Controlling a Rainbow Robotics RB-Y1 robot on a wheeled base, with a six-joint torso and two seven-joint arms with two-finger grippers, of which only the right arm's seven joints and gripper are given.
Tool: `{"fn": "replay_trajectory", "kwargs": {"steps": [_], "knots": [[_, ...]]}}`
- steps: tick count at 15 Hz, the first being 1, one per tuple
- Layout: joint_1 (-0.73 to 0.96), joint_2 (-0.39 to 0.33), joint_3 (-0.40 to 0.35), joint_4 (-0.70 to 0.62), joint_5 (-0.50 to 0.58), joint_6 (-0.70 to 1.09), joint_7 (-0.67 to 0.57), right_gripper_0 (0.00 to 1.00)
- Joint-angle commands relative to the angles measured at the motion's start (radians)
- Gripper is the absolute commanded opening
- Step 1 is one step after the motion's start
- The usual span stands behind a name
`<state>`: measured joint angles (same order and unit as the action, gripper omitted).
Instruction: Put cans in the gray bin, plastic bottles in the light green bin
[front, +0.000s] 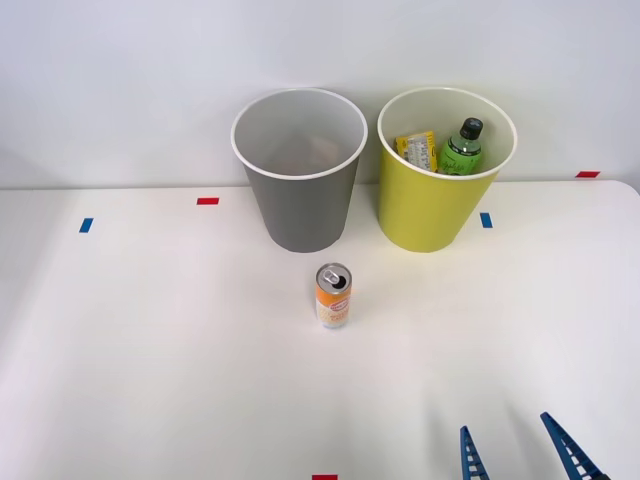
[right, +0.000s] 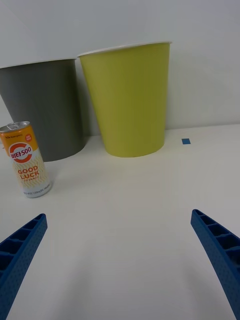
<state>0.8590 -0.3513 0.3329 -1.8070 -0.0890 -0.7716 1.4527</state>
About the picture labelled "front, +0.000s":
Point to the green bottle with black cap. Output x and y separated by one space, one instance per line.
462 152

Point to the orange and white drink can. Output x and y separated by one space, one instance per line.
333 305

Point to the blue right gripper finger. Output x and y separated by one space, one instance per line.
570 447
471 457

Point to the yellow-green plastic waste bin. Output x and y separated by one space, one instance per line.
425 210

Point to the grey plastic waste bin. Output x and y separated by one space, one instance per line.
305 210

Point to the yellow labelled bottle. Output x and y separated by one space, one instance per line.
419 148

